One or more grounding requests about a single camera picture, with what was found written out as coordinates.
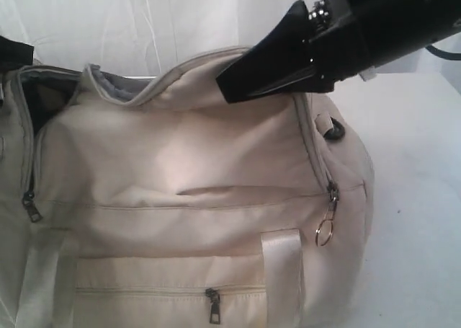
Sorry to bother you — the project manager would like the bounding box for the cream fabric duffel bag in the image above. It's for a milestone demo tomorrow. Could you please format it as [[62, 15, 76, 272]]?
[[1, 48, 374, 327]]

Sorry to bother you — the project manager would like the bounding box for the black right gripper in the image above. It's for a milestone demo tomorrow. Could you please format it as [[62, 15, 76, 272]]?
[[216, 0, 460, 104]]

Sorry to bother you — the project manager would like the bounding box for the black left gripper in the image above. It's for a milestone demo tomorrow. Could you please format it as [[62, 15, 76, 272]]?
[[0, 36, 32, 68]]

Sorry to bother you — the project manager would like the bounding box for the white backdrop curtain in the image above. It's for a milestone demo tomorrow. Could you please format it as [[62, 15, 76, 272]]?
[[0, 0, 461, 79]]

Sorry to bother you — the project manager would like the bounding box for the metal zipper pull ring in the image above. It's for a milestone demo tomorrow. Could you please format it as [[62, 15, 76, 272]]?
[[313, 183, 341, 248]]

